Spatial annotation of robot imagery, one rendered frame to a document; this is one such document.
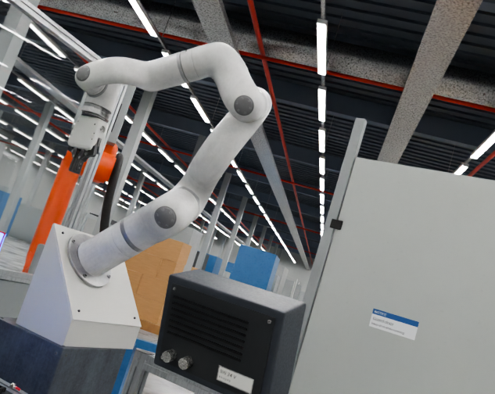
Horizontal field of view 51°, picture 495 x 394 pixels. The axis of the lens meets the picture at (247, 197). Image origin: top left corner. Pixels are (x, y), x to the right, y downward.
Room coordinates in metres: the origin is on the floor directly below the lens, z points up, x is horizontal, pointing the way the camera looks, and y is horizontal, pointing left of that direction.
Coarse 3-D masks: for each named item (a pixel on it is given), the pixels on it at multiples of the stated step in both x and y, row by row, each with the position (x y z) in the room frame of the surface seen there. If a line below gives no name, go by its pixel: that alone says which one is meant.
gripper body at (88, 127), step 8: (80, 120) 1.51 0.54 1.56; (88, 120) 1.49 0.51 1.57; (96, 120) 1.48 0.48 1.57; (104, 120) 1.51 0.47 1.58; (80, 128) 1.50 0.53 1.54; (88, 128) 1.49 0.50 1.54; (96, 128) 1.48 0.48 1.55; (104, 128) 1.51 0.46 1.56; (72, 136) 1.51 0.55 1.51; (80, 136) 1.50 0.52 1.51; (88, 136) 1.48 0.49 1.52; (96, 136) 1.48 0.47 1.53; (104, 136) 1.51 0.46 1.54; (72, 144) 1.51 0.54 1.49; (80, 144) 1.50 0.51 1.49; (88, 144) 1.48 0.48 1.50
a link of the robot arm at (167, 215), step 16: (176, 192) 1.52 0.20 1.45; (144, 208) 1.53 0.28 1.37; (160, 208) 1.48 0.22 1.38; (176, 208) 1.47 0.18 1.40; (192, 208) 1.54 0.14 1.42; (128, 224) 1.60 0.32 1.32; (144, 224) 1.55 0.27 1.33; (160, 224) 1.49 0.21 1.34; (176, 224) 1.49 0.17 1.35; (128, 240) 1.60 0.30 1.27; (144, 240) 1.59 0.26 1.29; (160, 240) 1.56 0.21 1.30
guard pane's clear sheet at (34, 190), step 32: (0, 0) 1.89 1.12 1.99; (0, 32) 1.93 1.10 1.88; (32, 32) 2.04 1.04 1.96; (0, 64) 1.97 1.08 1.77; (32, 64) 2.09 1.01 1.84; (64, 64) 2.22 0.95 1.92; (0, 96) 2.02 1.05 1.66; (32, 96) 2.14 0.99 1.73; (64, 96) 2.27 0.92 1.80; (0, 128) 2.07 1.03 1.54; (32, 128) 2.19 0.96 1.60; (64, 128) 2.33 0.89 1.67; (0, 160) 2.11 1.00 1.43; (32, 160) 2.24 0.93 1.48; (64, 160) 2.39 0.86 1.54; (0, 192) 2.16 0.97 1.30; (32, 192) 2.30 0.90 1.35; (64, 192) 2.45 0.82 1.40; (0, 224) 2.21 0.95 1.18; (32, 224) 2.35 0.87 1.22; (64, 224) 2.51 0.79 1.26; (0, 256) 2.27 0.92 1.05; (32, 256) 2.41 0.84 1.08
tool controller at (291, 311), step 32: (192, 288) 1.03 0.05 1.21; (224, 288) 1.02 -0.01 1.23; (256, 288) 1.07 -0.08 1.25; (192, 320) 1.04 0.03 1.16; (224, 320) 1.00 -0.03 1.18; (256, 320) 0.96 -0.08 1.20; (288, 320) 0.96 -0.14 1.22; (160, 352) 1.08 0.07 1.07; (192, 352) 1.04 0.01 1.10; (224, 352) 1.01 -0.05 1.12; (256, 352) 0.97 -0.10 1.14; (288, 352) 1.00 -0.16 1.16; (224, 384) 1.01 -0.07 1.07; (256, 384) 0.98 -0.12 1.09; (288, 384) 1.05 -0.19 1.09
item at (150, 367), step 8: (136, 352) 1.13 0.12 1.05; (152, 360) 1.11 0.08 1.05; (144, 368) 1.12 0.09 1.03; (152, 368) 1.11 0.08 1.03; (160, 368) 1.11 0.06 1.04; (160, 376) 1.10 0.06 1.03; (168, 376) 1.09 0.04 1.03; (176, 376) 1.09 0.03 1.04; (176, 384) 1.08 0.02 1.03; (184, 384) 1.07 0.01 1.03; (192, 384) 1.07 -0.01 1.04; (200, 384) 1.06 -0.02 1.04; (200, 392) 1.05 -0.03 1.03; (208, 392) 1.05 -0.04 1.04; (216, 392) 1.05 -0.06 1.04
